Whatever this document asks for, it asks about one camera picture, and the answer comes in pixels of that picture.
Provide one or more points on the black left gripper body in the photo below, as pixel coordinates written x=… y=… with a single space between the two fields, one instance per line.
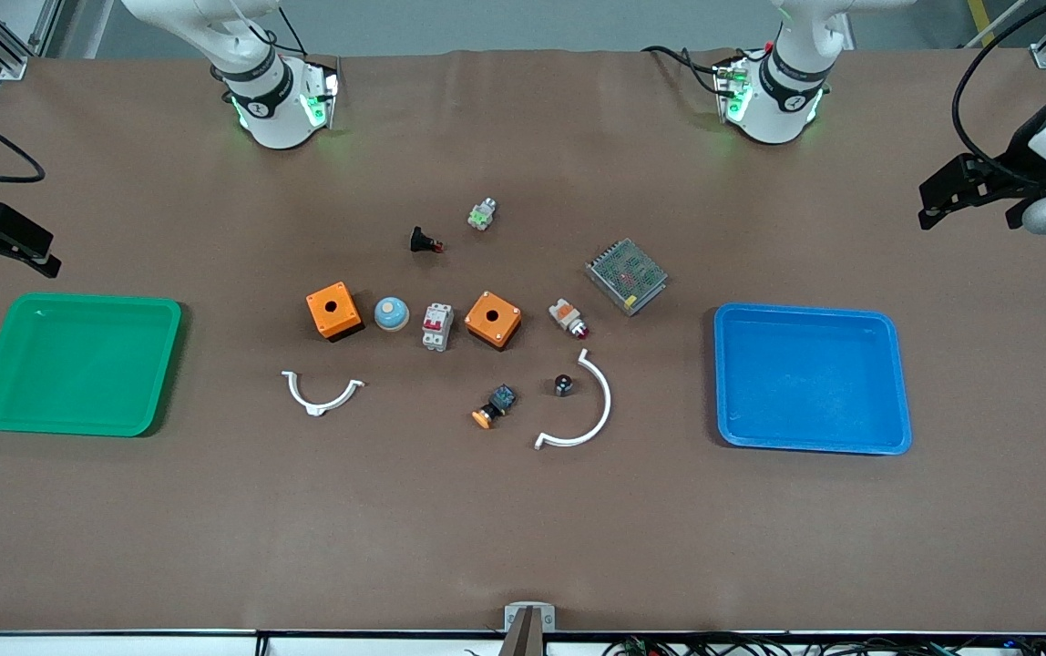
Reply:
x=1024 y=148

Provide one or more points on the white red circuit breaker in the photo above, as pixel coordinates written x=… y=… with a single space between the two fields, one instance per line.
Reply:
x=436 y=328

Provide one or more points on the black cylindrical capacitor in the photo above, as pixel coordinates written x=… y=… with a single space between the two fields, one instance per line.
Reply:
x=563 y=384

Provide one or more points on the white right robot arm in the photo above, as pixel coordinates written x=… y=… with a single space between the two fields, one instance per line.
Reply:
x=272 y=105

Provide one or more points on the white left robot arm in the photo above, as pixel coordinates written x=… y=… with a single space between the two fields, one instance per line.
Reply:
x=774 y=109

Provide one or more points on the green plastic tray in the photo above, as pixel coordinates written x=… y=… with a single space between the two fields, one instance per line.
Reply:
x=76 y=364

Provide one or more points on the blue plastic tray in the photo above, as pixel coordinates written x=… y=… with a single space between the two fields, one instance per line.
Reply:
x=810 y=378

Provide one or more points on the small white pipe clamp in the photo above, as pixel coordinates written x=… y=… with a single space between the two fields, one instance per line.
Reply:
x=315 y=410

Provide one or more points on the metal mesh power supply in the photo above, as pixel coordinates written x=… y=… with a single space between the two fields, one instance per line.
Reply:
x=628 y=276

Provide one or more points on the blue dome buzzer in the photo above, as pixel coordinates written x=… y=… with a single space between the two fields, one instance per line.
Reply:
x=392 y=314

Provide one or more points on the red indicator lamp orange-white body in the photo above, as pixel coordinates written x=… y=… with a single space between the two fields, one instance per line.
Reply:
x=566 y=315

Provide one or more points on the large white pipe clamp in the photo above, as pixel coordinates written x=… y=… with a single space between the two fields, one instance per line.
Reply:
x=607 y=405

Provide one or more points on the green white push button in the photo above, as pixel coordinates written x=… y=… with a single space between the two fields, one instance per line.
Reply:
x=482 y=215

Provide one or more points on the orange mushroom push button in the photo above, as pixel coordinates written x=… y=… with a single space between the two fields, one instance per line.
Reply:
x=497 y=403

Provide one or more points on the brown table mat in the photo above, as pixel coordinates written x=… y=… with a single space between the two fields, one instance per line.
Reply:
x=523 y=528

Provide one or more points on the orange push-button enclosure box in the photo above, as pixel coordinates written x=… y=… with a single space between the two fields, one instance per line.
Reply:
x=346 y=315
x=507 y=321

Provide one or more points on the black rectangular button switch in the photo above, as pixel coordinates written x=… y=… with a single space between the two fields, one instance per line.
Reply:
x=423 y=240

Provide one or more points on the grey metal mount bracket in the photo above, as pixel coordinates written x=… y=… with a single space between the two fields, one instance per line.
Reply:
x=530 y=618

